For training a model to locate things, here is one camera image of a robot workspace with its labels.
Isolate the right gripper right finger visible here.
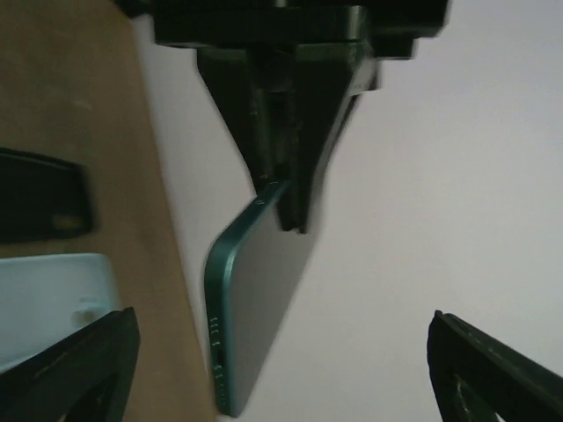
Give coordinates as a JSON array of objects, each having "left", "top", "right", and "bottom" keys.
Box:
[{"left": 427, "top": 310, "right": 562, "bottom": 421}]

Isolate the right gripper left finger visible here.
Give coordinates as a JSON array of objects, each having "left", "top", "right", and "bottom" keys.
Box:
[{"left": 1, "top": 308, "right": 140, "bottom": 421}]

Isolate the black phone case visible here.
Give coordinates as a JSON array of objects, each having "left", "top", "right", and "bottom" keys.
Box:
[{"left": 1, "top": 148, "right": 96, "bottom": 244}]

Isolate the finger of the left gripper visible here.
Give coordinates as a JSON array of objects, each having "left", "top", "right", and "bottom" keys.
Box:
[
  {"left": 196, "top": 47, "right": 273, "bottom": 192},
  {"left": 277, "top": 43, "right": 378, "bottom": 233}
]

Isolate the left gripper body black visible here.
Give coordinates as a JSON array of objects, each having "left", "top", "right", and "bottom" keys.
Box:
[{"left": 118, "top": 0, "right": 450, "bottom": 57}]

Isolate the dark green phone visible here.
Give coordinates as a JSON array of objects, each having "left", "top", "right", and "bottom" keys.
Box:
[{"left": 203, "top": 180, "right": 319, "bottom": 418}]

